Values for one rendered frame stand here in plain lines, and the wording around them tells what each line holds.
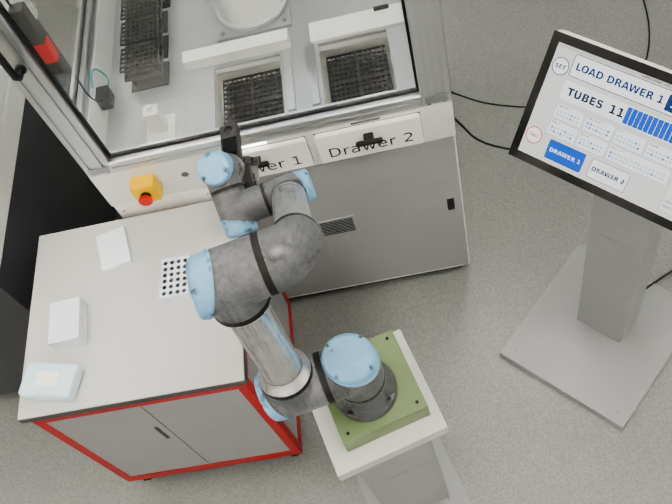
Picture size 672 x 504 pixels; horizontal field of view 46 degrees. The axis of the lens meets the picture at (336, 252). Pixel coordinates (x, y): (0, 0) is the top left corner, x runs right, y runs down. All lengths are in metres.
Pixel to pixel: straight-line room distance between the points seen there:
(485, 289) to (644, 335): 0.55
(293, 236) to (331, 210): 1.11
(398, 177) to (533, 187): 0.87
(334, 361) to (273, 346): 0.19
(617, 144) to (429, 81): 0.50
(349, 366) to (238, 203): 0.42
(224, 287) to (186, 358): 0.79
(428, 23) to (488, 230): 1.24
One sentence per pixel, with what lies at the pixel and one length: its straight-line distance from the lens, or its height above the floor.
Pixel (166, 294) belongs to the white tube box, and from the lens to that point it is 2.18.
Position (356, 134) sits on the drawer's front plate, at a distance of 2.15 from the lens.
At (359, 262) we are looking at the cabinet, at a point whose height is 0.22.
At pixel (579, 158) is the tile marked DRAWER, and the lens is 1.93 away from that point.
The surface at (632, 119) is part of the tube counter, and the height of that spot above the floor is 1.11.
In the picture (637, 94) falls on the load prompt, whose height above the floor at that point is 1.15.
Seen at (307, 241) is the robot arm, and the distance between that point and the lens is 1.36.
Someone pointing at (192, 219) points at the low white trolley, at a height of 0.76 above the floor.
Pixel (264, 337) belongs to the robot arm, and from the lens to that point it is 1.49.
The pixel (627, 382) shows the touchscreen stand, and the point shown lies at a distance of 2.72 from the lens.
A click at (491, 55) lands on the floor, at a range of 3.55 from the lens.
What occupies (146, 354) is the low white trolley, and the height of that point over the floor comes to 0.76.
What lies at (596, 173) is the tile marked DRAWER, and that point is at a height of 1.00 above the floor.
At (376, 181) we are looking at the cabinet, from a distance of 2.36.
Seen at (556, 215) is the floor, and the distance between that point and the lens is 3.04.
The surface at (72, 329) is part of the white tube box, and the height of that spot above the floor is 0.81.
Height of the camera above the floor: 2.55
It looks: 57 degrees down
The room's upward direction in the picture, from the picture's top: 22 degrees counter-clockwise
